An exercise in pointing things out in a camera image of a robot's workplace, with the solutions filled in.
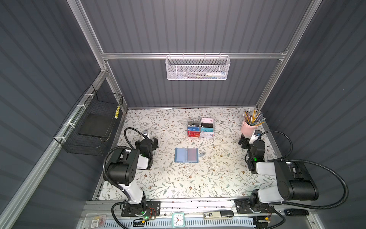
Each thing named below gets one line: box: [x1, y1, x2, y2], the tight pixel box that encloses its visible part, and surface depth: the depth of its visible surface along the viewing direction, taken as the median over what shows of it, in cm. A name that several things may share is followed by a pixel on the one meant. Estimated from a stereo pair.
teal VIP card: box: [201, 127, 214, 133], surface depth 101 cm
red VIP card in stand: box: [187, 130, 201, 138], surface depth 102 cm
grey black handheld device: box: [203, 210, 234, 220], surface depth 70 cm
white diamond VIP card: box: [201, 131, 215, 138], surface depth 101 cm
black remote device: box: [284, 208, 310, 217], surface depth 73 cm
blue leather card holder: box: [173, 147, 205, 163], surface depth 95 cm
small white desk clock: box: [171, 212, 186, 229], surface depth 70 cm
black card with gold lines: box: [201, 123, 214, 128], surface depth 101 cm
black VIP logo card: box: [187, 122, 200, 127], surface depth 101 cm
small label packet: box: [90, 214, 107, 229], surface depth 70 cm
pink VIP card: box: [201, 117, 214, 124], surface depth 101 cm
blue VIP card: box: [187, 126, 200, 132], surface depth 102 cm
